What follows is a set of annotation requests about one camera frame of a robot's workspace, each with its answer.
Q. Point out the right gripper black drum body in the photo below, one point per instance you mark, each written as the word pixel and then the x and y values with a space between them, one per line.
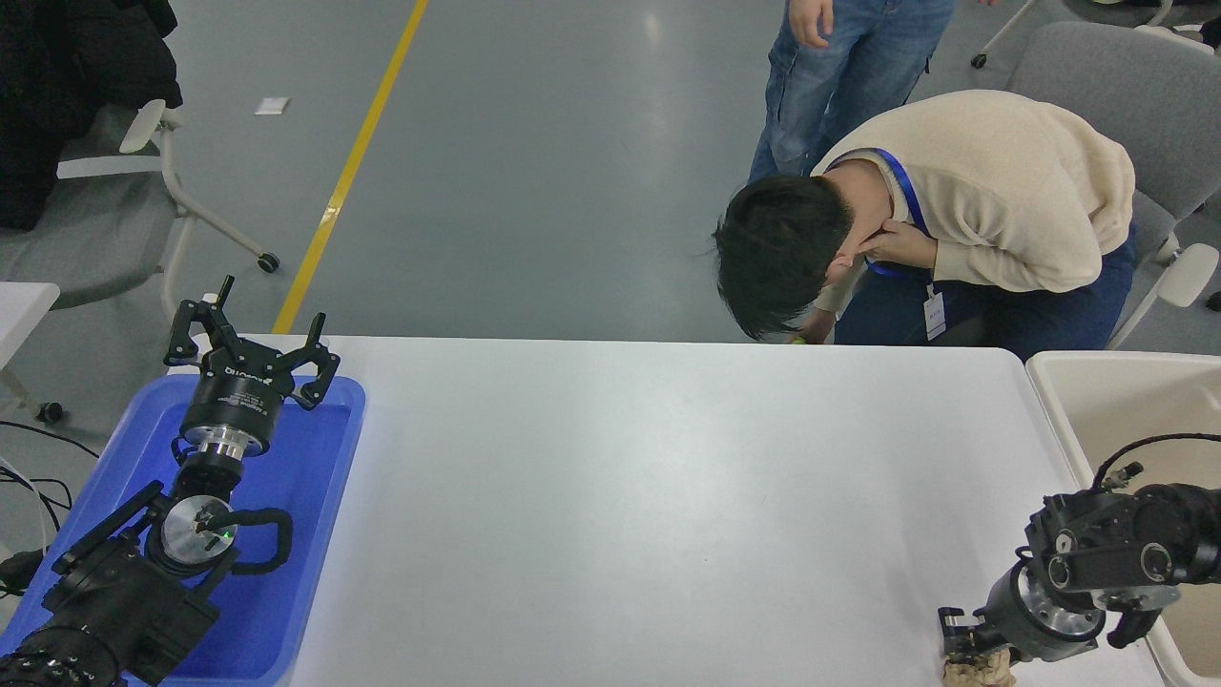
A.
pixel 1003 620

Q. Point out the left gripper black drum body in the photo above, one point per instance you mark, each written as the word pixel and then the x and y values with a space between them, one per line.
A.
pixel 234 401

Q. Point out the tan paper ball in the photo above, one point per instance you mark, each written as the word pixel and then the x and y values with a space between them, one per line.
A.
pixel 978 676

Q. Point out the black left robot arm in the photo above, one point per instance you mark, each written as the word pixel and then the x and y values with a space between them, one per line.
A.
pixel 114 601

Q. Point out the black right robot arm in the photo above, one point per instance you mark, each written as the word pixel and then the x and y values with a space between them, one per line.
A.
pixel 1116 544

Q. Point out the person's right hand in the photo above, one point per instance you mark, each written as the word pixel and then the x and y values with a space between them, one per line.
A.
pixel 817 329
pixel 811 24

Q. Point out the person's left hand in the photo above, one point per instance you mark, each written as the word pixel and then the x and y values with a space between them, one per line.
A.
pixel 901 246

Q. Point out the blue plastic tray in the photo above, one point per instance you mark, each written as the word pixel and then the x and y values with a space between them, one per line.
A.
pixel 305 477

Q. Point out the white paper scrap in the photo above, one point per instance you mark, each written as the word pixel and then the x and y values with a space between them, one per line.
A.
pixel 272 106

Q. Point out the large pale bin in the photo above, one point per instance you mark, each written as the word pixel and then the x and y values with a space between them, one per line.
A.
pixel 1078 401

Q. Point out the black jacket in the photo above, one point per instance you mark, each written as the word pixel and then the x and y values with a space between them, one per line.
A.
pixel 67 76

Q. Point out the person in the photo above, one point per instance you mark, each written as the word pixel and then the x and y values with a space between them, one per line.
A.
pixel 858 67
pixel 1002 181

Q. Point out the white chair leg with caster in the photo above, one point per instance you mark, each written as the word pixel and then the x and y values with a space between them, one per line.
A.
pixel 997 38

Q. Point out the grey office chair white frame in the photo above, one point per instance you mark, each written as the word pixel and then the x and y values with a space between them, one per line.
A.
pixel 95 239
pixel 1145 95

